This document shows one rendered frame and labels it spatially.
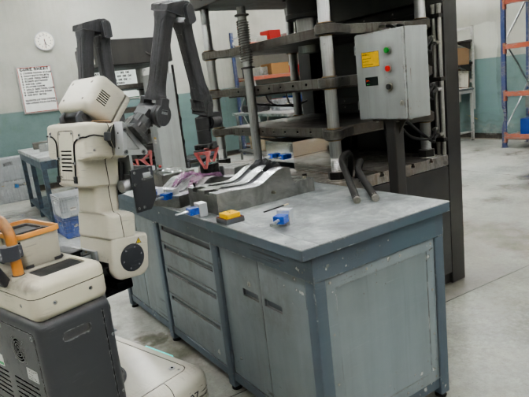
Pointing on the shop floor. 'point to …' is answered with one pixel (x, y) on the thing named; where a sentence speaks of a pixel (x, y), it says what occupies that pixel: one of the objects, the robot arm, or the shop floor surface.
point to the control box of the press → (393, 87)
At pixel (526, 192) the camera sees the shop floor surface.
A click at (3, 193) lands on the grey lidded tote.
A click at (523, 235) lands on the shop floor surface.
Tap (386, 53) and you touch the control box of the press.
